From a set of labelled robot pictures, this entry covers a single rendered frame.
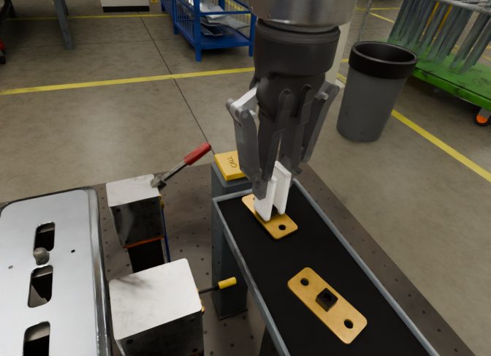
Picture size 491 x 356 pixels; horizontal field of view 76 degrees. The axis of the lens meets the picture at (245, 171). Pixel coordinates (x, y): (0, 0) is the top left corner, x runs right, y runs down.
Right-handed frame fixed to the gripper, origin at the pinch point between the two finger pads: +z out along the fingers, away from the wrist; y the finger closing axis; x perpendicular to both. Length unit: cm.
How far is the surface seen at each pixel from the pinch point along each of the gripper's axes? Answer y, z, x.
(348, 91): -188, 80, -133
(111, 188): 15.7, 14.7, -27.4
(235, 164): -2.1, 4.8, -12.0
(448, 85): -324, 94, -119
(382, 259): -49, 51, -1
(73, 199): 22.6, 20.7, -34.8
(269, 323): 8.5, 4.4, 12.1
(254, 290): 7.8, 4.3, 8.4
